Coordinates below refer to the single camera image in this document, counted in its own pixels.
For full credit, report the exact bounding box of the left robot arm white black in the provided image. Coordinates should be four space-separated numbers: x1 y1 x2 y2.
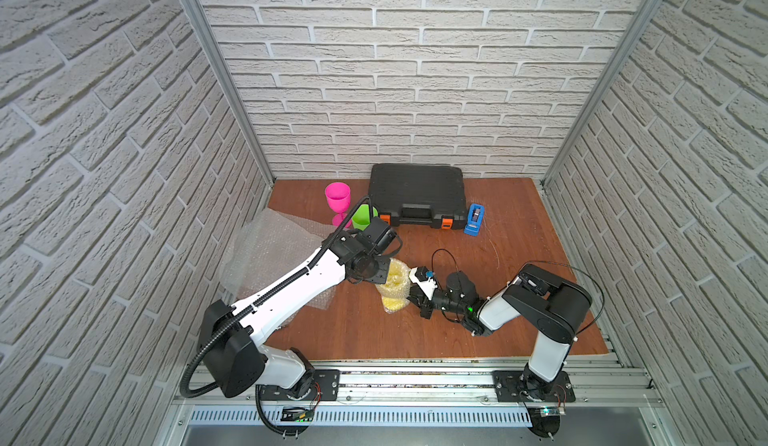
179 217 403 399

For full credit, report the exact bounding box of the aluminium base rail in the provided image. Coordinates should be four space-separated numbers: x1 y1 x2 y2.
172 353 664 427

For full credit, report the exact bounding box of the bubble wrap sheet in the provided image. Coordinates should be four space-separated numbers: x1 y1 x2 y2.
374 256 415 315

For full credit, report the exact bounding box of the blue tape dispenser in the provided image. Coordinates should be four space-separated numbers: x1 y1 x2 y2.
464 203 485 237

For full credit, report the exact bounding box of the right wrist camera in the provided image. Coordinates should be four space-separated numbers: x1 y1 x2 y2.
409 266 438 300

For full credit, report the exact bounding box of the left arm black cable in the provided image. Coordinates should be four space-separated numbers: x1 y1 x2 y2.
179 196 404 399

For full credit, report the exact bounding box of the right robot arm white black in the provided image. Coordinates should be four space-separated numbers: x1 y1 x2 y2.
408 264 592 393

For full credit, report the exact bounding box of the pink plastic wine glass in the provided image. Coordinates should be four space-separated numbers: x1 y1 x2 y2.
325 182 351 227

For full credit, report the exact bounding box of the green plastic wine glass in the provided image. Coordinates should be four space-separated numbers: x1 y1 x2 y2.
351 204 378 231

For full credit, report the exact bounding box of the bubble wrap stack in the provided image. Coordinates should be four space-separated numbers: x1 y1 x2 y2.
216 208 346 337

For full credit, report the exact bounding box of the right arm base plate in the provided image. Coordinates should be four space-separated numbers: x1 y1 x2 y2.
492 368 576 404

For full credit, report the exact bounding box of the black plastic tool case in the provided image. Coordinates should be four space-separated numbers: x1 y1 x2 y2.
368 163 468 230

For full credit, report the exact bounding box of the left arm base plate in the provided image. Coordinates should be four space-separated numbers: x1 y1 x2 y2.
258 369 341 401

